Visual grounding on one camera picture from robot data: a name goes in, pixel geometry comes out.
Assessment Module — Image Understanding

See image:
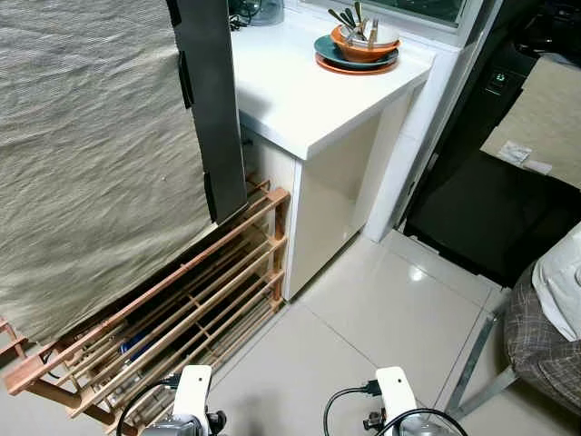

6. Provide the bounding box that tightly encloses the dark grey upright panel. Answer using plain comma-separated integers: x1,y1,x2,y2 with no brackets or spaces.
166,0,249,225

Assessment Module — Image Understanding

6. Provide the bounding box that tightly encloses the white printed cloth tag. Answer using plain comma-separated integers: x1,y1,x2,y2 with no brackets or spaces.
497,141,534,165

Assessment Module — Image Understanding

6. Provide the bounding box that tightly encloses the black top-load washing machine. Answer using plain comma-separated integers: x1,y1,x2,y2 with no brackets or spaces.
402,0,581,288

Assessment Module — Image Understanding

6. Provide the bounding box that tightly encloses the white bowl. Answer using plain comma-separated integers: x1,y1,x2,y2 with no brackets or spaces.
338,22,400,48

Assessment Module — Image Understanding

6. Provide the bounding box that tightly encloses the white garment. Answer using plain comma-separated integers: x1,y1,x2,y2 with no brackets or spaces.
531,223,581,343

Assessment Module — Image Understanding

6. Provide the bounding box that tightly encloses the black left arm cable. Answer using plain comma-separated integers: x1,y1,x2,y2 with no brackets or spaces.
116,374,182,436

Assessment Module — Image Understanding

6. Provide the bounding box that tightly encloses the orange plate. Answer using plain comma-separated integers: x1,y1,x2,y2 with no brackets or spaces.
315,51,400,75

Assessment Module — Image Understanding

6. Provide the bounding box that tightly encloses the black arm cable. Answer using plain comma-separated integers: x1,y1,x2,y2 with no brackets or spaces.
116,374,182,436
324,381,382,436

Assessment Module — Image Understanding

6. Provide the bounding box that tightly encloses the orange bowl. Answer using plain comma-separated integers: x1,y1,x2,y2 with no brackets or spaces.
330,25,400,63

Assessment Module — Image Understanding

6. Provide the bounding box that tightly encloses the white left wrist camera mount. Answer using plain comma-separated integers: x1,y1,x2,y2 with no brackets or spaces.
172,364,213,428

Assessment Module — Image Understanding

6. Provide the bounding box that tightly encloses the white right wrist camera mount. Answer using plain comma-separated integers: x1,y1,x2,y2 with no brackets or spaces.
374,365,419,428

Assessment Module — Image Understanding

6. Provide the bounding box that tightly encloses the teal plate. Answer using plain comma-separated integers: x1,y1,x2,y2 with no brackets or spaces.
313,35,400,67

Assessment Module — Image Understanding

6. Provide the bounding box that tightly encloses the small plain white tag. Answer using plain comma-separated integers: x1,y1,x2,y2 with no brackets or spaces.
524,159,554,176

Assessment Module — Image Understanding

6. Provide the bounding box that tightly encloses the beige washer cover cloth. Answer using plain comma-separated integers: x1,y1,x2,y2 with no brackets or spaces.
480,56,581,189

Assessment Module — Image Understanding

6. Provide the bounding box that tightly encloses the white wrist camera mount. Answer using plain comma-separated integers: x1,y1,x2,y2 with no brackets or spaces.
172,364,213,428
374,365,419,428

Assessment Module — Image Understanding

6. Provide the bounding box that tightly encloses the wooden slatted shoe rack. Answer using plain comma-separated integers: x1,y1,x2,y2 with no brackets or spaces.
0,180,291,435

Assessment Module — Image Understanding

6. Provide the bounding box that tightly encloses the metal basket frame leg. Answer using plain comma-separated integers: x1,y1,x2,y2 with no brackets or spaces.
443,307,512,421

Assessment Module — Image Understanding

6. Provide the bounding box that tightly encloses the white counter cabinet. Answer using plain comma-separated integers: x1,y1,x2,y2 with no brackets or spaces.
231,7,437,302

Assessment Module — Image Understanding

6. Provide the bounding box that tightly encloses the dark metal utensil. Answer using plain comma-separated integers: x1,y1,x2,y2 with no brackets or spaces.
328,4,362,30

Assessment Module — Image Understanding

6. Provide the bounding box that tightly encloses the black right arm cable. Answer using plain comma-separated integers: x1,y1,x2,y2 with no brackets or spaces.
324,381,382,436

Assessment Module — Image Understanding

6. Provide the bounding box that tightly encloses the large beige ribbed curtain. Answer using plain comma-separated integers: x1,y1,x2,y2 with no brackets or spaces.
0,0,228,343

